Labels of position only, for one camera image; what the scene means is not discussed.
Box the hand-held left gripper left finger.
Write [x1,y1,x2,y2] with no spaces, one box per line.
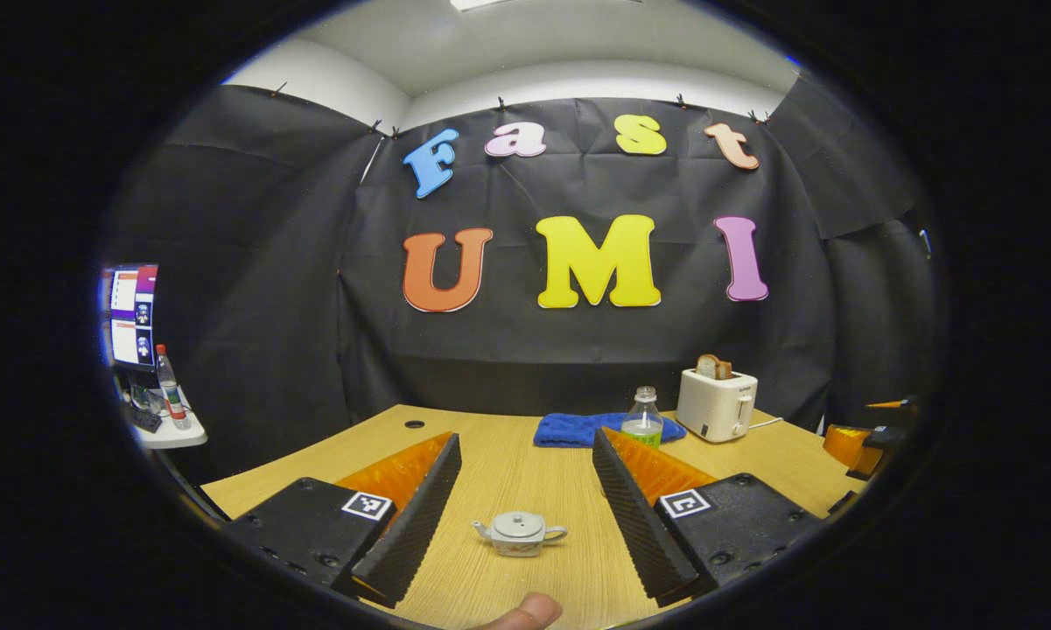
[223,431,463,611]

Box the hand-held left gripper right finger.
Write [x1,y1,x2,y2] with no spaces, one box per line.
[592,426,828,609]

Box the green label water bottle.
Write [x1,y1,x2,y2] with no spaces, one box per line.
[620,386,664,450]

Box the white teacup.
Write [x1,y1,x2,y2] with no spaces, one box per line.
[472,511,569,558]

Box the red label bottle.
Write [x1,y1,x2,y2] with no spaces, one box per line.
[155,343,192,431]

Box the blue towel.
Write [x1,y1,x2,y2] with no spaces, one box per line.
[533,412,688,449]

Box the white toaster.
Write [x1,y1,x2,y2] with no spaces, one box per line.
[676,367,760,444]

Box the black backdrop cloth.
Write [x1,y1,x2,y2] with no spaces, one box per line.
[96,83,942,487]

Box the white side table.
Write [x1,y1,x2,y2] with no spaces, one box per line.
[123,398,209,451]

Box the computer monitor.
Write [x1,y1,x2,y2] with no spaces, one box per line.
[103,262,160,370]

